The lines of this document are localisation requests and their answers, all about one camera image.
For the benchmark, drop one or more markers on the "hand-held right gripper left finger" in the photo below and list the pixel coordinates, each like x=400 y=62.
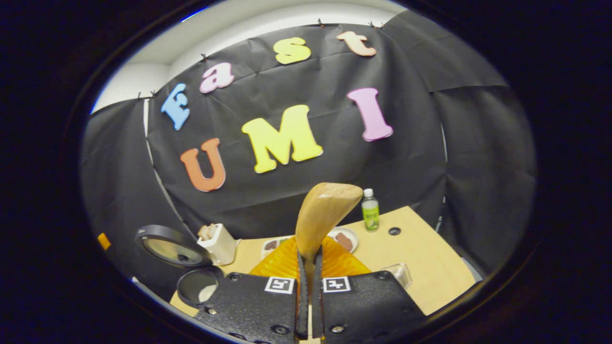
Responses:
x=302 y=296

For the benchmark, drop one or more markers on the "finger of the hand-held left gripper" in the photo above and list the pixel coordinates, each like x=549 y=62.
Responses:
x=104 y=241

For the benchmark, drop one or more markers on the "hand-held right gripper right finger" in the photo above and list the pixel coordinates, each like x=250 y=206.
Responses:
x=316 y=296

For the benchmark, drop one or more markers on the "silver black rice cooker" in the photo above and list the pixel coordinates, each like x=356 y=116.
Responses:
x=172 y=248

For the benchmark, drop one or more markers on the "wooden spoon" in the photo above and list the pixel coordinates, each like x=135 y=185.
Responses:
x=325 y=210

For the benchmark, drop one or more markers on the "white divided bean dish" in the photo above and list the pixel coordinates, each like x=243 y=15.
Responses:
x=271 y=246

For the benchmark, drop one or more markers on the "brown meat piece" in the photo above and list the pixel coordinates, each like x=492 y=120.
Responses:
x=344 y=242

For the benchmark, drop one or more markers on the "round white plate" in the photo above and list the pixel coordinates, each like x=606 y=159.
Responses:
x=353 y=236

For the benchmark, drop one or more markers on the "clear glass dish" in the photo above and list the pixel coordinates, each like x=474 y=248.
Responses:
x=401 y=274

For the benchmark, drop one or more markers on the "white toaster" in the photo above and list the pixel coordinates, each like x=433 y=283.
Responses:
x=220 y=248

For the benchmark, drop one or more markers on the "toasted bread slice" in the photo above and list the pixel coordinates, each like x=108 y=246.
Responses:
x=211 y=230
x=202 y=232

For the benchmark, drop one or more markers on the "green drink bottle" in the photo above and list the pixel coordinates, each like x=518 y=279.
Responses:
x=370 y=212

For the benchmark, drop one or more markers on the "round black table grommet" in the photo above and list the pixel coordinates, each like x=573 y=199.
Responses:
x=394 y=231

